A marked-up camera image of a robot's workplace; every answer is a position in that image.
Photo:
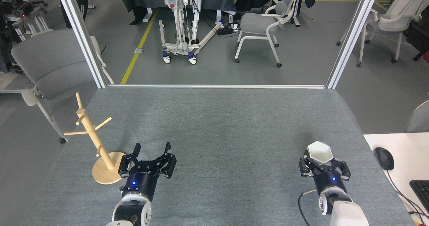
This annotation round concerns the silver frame post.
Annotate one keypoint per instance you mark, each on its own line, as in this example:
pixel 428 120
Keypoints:
pixel 352 38
pixel 82 38

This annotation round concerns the metal equipment cart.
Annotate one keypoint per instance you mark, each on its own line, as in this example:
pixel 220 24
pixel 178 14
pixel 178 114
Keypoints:
pixel 28 19

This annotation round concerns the black power strip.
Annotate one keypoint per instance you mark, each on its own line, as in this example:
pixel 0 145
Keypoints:
pixel 224 31

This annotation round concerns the grey felt table cover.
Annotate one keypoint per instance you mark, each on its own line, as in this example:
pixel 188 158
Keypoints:
pixel 218 128

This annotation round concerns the white mesh back chair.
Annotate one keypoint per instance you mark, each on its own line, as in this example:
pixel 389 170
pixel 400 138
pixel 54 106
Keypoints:
pixel 399 11

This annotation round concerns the grey rounded chair back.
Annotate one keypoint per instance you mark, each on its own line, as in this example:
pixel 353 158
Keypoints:
pixel 420 118

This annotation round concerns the black keyboard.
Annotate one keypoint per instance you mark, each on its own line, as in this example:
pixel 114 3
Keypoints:
pixel 421 192

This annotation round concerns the white desk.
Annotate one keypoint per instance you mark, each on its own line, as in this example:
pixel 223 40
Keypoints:
pixel 409 152

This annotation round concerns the black computer mouse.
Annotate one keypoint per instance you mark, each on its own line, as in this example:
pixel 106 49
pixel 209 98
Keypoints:
pixel 383 158

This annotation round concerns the white hexagonal cup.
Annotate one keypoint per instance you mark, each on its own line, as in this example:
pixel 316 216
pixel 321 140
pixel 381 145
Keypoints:
pixel 320 154

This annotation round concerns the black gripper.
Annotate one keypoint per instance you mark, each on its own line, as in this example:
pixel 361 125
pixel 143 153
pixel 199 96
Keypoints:
pixel 140 182
pixel 328 180

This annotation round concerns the large grey upholstered chair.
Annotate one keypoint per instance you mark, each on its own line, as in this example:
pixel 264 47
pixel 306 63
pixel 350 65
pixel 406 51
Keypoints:
pixel 53 65

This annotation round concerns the white stand on wheels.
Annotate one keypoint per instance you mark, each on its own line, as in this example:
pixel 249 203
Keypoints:
pixel 183 46

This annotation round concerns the grey office chair white frame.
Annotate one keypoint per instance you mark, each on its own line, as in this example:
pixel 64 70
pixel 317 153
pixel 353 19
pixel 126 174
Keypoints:
pixel 258 23

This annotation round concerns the silver frame rail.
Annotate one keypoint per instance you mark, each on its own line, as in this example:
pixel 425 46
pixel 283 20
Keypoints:
pixel 218 86

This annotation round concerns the wooden cup rack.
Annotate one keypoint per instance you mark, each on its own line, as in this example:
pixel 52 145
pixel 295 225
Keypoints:
pixel 104 172

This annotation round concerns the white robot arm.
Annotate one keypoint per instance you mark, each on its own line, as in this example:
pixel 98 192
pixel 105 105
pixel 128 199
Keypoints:
pixel 132 211
pixel 347 214

